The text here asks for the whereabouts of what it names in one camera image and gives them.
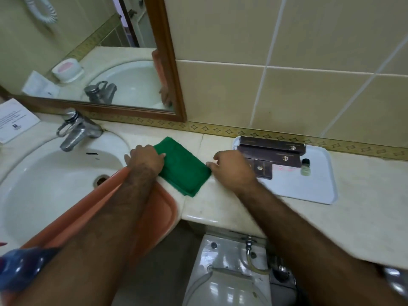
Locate person's left hand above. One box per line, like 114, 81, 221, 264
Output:
124, 144, 166, 176

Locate person's right hand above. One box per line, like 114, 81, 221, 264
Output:
205, 150, 257, 192

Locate green cloth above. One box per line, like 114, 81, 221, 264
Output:
153, 136, 212, 198

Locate person's left forearm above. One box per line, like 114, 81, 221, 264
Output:
13, 167, 160, 306

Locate person's right forearm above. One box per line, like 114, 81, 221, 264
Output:
235, 181, 403, 306

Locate small dark brown box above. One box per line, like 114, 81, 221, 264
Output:
246, 157, 273, 181

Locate orange plastic tub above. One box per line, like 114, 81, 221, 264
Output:
18, 166, 179, 271

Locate long dark brown box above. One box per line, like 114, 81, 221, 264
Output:
239, 136, 306, 155
237, 145, 302, 169

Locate chrome sink faucet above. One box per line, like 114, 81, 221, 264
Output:
56, 108, 104, 153

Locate white plastic tray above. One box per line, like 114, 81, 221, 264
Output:
232, 136, 338, 205

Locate white toilet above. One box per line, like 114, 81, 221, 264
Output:
182, 233, 272, 306

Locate white ceramic sink basin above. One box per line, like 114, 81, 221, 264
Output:
0, 130, 132, 256

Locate white printed paper card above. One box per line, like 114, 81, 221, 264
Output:
0, 98, 41, 145

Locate blue plastic bag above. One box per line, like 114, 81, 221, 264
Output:
0, 246, 62, 294

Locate silver metal fixture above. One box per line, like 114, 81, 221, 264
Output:
382, 266, 408, 299

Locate chrome valve with hose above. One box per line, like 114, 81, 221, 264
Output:
241, 236, 271, 275

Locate wooden framed wall mirror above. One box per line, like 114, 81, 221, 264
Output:
0, 0, 187, 123

